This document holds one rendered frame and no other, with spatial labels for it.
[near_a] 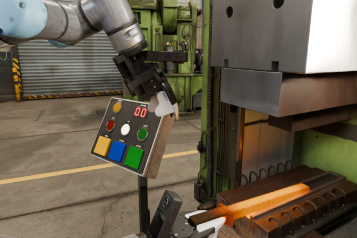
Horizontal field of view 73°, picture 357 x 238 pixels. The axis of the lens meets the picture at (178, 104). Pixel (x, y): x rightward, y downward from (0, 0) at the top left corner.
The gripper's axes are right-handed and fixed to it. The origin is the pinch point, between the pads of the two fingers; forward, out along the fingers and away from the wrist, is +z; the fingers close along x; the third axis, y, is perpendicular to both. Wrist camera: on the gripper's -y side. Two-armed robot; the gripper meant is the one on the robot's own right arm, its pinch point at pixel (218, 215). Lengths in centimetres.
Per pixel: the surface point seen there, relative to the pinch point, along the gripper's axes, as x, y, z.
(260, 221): 4.2, 2.4, 9.9
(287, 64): 8.9, -36.5, 8.0
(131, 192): -181, 100, 33
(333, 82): 7.8, -32.2, 26.4
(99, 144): -63, 1, -16
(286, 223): 7.6, 2.3, 15.2
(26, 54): -811, -36, -84
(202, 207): -13.3, 7.4, 4.6
